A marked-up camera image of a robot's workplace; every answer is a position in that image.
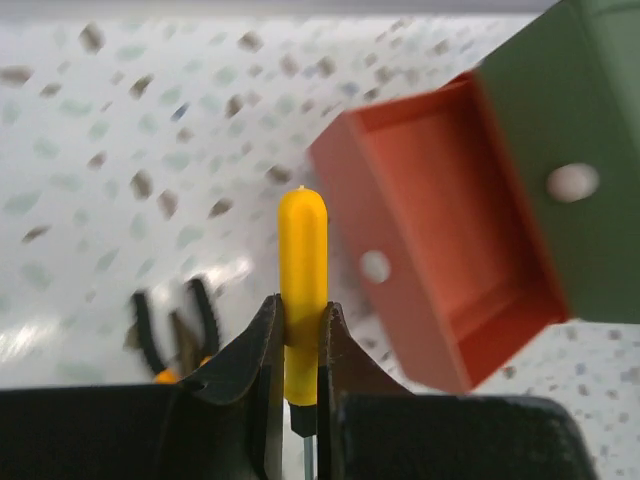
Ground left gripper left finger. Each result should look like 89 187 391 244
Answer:
1 295 283 479

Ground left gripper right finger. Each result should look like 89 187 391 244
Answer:
317 302 597 480

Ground orange black pliers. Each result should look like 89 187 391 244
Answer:
124 276 221 384

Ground yellow handled screwdriver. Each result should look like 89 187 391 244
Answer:
278 185 328 479

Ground orange drawer box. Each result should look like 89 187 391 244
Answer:
309 72 569 393

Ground green drawer box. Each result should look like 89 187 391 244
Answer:
479 1 639 324

